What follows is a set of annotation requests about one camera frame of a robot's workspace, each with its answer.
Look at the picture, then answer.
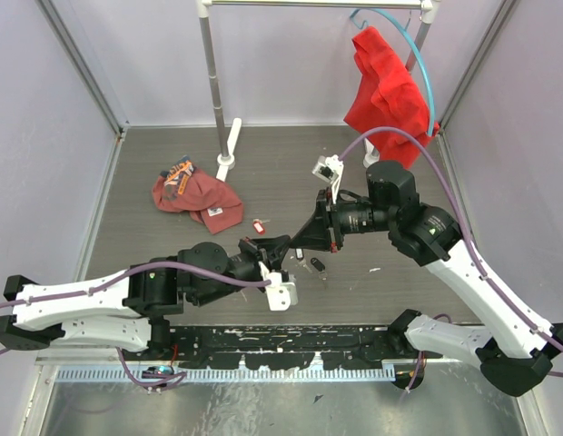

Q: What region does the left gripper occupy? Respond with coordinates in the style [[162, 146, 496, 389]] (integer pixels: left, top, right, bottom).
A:
[[194, 236, 291, 310]]

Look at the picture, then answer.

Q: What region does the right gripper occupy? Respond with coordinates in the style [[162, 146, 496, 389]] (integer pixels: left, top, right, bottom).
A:
[[291, 185, 395, 253]]

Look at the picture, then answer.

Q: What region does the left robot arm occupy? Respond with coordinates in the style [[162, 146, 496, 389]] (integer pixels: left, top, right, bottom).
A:
[[0, 235, 298, 360]]

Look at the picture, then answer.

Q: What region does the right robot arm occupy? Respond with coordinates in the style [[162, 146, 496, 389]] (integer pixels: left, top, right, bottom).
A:
[[290, 161, 563, 397]]

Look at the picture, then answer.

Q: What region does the key with black windowed tag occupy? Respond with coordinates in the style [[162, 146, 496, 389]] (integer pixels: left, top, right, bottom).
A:
[[294, 248, 312, 273]]

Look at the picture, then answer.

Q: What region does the key with red tag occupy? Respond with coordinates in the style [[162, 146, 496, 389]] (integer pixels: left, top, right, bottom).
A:
[[252, 219, 270, 235]]

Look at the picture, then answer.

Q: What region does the white clothes rack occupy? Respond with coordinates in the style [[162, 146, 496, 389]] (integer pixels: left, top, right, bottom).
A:
[[195, 1, 431, 181]]

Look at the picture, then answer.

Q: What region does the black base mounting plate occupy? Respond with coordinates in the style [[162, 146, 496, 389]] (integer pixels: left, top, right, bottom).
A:
[[123, 325, 419, 371]]

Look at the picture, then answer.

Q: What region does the crumpled dusty red shirt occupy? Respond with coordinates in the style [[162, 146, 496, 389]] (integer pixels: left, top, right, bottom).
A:
[[152, 155, 244, 234]]

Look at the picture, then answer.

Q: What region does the red cloth on hanger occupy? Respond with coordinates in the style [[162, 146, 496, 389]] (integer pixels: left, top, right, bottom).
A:
[[344, 27, 432, 147]]

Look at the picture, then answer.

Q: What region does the blue clothes hanger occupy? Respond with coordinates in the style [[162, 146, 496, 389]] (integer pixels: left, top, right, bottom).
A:
[[364, 1, 440, 136]]

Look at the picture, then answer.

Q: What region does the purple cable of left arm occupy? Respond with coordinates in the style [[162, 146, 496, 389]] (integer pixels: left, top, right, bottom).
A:
[[0, 261, 276, 391]]

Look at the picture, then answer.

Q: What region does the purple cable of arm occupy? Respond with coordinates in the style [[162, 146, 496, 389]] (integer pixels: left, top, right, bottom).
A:
[[0, 261, 276, 391], [339, 126, 563, 391]]

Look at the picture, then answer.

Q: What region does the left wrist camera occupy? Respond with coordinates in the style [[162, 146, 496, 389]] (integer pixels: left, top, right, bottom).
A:
[[259, 263, 299, 312]]

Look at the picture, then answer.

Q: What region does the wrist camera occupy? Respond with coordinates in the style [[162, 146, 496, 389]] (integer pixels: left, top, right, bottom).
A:
[[312, 154, 344, 203], [259, 263, 299, 312]]

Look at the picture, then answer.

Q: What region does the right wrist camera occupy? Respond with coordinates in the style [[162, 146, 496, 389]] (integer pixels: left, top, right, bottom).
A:
[[312, 154, 344, 203]]

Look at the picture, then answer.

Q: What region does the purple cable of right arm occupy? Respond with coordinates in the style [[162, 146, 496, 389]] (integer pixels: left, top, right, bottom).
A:
[[339, 126, 563, 391]]

